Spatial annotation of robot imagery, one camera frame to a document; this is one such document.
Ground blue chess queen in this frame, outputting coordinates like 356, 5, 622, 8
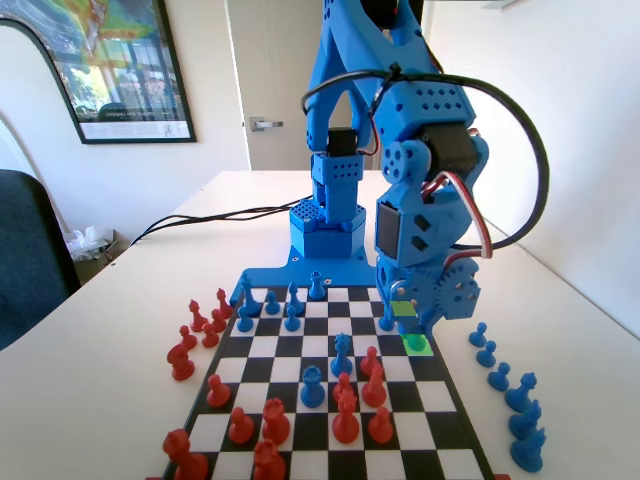
329, 333, 355, 379

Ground blue chess bishop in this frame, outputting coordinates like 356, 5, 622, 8
503, 371, 540, 415
285, 281, 303, 316

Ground red chess queen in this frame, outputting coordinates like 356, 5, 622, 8
330, 389, 361, 445

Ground blue chess knight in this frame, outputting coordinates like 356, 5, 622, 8
508, 398, 544, 441
509, 427, 549, 474

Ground blue chess king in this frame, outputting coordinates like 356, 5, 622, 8
238, 273, 261, 319

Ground red chess rook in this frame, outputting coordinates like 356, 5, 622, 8
260, 398, 292, 447
252, 438, 289, 480

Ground red chess knight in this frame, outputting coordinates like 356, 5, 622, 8
166, 340, 197, 383

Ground red chess king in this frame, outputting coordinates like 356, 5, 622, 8
162, 428, 210, 480

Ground black white chessboard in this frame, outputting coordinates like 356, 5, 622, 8
160, 284, 497, 480

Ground white door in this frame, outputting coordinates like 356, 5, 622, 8
227, 0, 426, 172

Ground cardboard box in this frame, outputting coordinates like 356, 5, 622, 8
69, 227, 132, 289

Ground crumpled white plastic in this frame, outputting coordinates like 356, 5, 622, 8
67, 225, 112, 262

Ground dark blue chair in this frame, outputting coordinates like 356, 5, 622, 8
0, 168, 82, 352

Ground black framed poster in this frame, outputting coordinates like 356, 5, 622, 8
0, 0, 198, 146

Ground white red black servo wire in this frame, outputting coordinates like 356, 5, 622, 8
422, 170, 499, 271

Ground blue base plate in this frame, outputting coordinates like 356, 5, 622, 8
233, 244, 389, 304

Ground thick black camera cable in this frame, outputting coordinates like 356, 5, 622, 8
299, 69, 551, 251

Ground thin red black servo wire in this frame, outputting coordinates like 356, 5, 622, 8
357, 82, 396, 157

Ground black power cable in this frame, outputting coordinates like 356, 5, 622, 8
128, 198, 304, 244
129, 204, 301, 248

